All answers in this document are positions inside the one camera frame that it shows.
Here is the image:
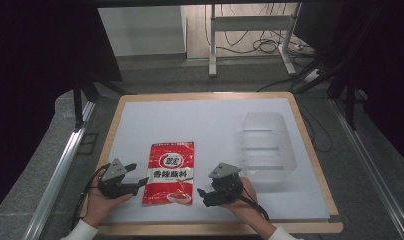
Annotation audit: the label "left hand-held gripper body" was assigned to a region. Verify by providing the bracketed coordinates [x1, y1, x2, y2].
[97, 158, 140, 200]

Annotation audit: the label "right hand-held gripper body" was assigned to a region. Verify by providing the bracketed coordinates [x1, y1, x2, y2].
[203, 161, 245, 208]

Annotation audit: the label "red seasoning packet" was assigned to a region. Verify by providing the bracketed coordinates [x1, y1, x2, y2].
[141, 141, 195, 206]

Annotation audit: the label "person's right hand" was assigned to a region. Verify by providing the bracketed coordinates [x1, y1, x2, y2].
[220, 176, 259, 215]

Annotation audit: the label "person's left hand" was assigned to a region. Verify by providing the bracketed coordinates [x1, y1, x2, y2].
[82, 169, 135, 228]

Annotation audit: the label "dark floor outlet cover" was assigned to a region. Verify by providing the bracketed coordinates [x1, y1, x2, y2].
[76, 132, 100, 156]

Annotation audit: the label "clear plastic container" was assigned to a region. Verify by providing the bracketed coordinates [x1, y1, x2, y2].
[239, 111, 298, 185]

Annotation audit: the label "white table mat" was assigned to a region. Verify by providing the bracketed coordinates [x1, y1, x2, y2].
[101, 97, 331, 224]

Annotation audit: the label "black metal stand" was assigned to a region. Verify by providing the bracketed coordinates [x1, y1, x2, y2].
[289, 3, 384, 132]
[71, 78, 128, 132]

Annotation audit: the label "dark curtain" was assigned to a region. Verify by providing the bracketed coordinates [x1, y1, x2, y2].
[0, 0, 124, 217]
[353, 0, 404, 170]

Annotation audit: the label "white cabinet panel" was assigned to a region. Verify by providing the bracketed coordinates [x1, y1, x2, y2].
[97, 5, 188, 58]

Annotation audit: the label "white power strip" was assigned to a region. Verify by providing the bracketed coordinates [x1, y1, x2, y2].
[302, 67, 325, 83]

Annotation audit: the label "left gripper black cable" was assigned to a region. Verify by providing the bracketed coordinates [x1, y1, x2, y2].
[69, 162, 112, 232]

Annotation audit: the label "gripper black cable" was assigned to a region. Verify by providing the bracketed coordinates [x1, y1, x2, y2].
[69, 162, 112, 232]
[223, 187, 271, 222]

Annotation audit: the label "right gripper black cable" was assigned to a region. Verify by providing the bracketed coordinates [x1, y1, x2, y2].
[223, 187, 271, 222]

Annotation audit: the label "aluminium rail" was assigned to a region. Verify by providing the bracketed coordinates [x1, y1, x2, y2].
[22, 100, 97, 240]
[329, 99, 404, 240]

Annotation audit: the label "white board with wooden frame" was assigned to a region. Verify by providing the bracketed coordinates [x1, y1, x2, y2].
[79, 91, 345, 237]

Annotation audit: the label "thin black floor cable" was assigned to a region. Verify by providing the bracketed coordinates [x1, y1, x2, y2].
[298, 99, 334, 154]

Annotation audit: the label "tangled black floor cables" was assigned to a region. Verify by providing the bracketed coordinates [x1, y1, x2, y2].
[204, 3, 315, 56]

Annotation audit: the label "white desk frame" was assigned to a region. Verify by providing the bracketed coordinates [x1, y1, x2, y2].
[207, 3, 303, 78]

